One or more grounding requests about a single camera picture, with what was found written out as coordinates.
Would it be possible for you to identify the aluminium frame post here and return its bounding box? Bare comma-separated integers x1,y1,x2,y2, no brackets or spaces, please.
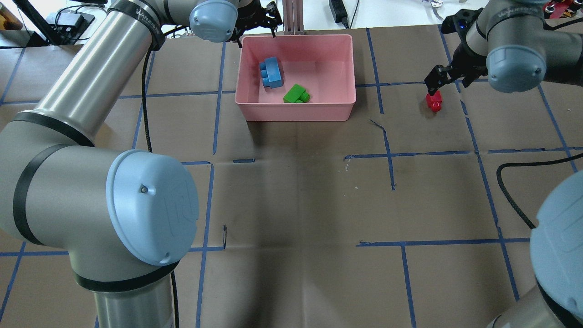
282,0,305,35

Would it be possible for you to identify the green toy block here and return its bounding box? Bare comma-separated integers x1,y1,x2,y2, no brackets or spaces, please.
283,84,312,103

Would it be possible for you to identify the black power adapter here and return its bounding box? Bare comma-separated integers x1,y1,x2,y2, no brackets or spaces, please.
328,0,348,26

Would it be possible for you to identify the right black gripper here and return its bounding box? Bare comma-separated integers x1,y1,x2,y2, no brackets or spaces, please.
424,43,488,95

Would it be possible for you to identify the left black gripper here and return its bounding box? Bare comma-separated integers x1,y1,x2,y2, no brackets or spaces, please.
235,0,283,46

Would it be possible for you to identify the blue toy block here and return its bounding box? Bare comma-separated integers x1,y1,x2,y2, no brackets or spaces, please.
259,56,284,88

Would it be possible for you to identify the red toy block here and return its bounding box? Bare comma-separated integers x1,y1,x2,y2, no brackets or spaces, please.
425,91,443,113

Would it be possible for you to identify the pink plastic box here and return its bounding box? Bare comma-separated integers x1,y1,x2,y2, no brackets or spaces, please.
235,35,356,121

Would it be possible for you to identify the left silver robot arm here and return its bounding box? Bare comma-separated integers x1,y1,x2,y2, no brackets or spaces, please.
1,0,282,328

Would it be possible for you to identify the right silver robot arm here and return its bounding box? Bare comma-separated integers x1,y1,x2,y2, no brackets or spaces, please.
425,0,582,328

